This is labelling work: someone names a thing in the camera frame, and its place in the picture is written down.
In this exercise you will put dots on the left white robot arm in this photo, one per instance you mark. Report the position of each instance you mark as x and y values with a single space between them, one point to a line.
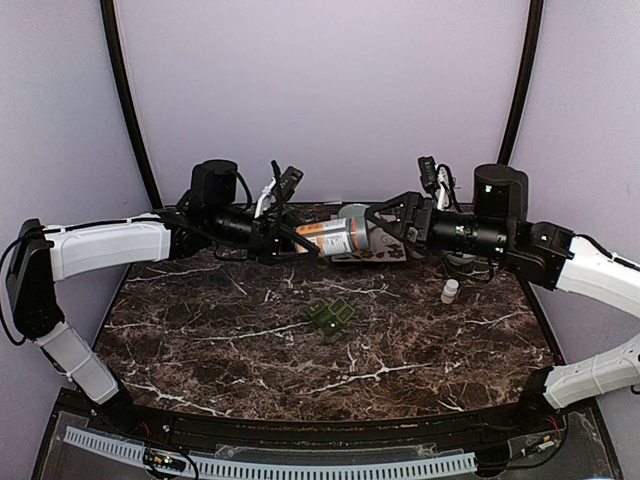
207 215

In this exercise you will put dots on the black frame post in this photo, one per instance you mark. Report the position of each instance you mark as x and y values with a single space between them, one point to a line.
126 101
523 79

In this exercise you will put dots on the floral square ceramic plate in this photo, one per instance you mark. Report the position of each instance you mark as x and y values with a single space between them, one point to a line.
383 248

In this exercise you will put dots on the white slotted cable duct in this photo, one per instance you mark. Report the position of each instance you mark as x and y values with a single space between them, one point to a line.
235 462

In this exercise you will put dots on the left black frame post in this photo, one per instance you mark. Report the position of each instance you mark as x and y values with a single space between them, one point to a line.
126 101

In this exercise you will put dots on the black front rail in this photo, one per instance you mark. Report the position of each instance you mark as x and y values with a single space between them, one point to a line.
481 430

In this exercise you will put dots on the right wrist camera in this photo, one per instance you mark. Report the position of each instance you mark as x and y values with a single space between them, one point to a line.
438 182

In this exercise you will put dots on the celadon bowl on table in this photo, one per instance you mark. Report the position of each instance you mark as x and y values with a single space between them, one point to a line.
458 259

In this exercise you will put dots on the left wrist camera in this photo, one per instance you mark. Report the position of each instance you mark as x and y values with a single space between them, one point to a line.
279 190

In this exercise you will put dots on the celadon bowl on plate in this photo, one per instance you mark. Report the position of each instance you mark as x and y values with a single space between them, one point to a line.
353 210

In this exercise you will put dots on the small white pill bottle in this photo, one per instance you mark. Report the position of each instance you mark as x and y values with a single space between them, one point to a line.
450 291

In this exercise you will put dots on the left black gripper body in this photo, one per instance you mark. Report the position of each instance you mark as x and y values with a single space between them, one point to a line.
258 240

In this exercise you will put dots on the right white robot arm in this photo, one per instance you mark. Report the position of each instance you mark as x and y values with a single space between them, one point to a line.
541 253

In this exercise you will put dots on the large grey-capped pill bottle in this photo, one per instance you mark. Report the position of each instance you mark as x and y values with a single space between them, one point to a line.
339 236

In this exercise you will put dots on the green weekly pill organizer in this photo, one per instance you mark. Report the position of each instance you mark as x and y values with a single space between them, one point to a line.
330 317

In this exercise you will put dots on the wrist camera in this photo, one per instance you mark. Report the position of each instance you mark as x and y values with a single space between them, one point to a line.
279 190
438 182

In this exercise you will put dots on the right black frame post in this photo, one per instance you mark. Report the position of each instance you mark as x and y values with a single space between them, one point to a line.
523 79

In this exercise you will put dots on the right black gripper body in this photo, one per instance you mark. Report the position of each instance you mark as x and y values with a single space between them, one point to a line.
482 235

